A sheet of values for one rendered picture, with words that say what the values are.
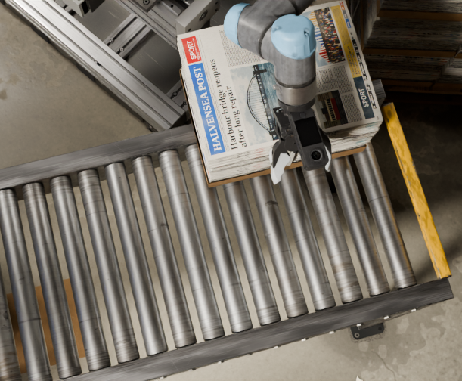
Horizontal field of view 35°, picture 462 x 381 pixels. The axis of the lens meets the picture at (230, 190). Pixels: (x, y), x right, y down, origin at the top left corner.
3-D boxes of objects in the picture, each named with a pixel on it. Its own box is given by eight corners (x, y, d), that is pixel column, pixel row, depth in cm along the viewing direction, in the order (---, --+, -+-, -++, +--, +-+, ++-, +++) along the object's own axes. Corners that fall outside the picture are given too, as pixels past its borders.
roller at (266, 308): (223, 140, 177) (233, 131, 173) (275, 328, 166) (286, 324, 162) (206, 140, 175) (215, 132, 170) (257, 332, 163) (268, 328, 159)
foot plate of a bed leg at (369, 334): (376, 294, 243) (377, 293, 242) (390, 336, 239) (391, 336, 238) (339, 304, 242) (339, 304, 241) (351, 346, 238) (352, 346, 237)
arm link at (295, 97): (321, 83, 130) (278, 93, 129) (322, 103, 133) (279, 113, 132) (308, 60, 135) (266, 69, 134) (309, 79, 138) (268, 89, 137)
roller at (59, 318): (44, 181, 172) (39, 175, 167) (85, 379, 161) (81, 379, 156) (23, 187, 172) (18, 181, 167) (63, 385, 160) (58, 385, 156)
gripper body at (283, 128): (308, 122, 147) (307, 74, 139) (322, 149, 141) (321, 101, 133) (272, 131, 147) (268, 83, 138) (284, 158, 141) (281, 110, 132)
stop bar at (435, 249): (392, 103, 175) (394, 100, 173) (451, 277, 164) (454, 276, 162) (379, 106, 174) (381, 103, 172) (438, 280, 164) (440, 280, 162)
